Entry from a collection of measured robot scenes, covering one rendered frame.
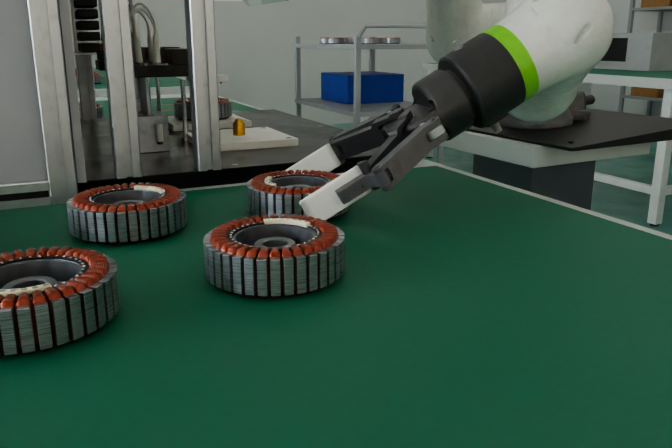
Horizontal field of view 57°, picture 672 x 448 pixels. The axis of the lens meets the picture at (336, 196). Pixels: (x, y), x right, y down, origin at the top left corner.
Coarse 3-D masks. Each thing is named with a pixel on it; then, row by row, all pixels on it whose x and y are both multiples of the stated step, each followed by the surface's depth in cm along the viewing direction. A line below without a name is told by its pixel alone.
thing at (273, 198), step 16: (256, 176) 69; (272, 176) 70; (288, 176) 71; (304, 176) 71; (320, 176) 70; (336, 176) 68; (256, 192) 64; (272, 192) 63; (288, 192) 63; (304, 192) 63; (256, 208) 65; (272, 208) 63; (288, 208) 63
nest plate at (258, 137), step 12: (228, 132) 104; (252, 132) 104; (264, 132) 104; (276, 132) 104; (228, 144) 94; (240, 144) 94; (252, 144) 95; (264, 144) 96; (276, 144) 97; (288, 144) 98
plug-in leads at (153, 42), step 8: (144, 16) 93; (152, 16) 89; (152, 24) 92; (136, 32) 90; (136, 40) 90; (152, 40) 94; (136, 48) 90; (152, 48) 94; (136, 56) 90; (152, 56) 95; (160, 56) 93; (136, 64) 91; (152, 64) 91; (160, 64) 91
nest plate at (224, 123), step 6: (234, 114) 129; (168, 120) 120; (174, 120) 120; (180, 120) 120; (222, 120) 120; (228, 120) 120; (234, 120) 120; (246, 120) 120; (168, 126) 118; (174, 126) 113; (180, 126) 114; (222, 126) 117; (228, 126) 118; (246, 126) 119
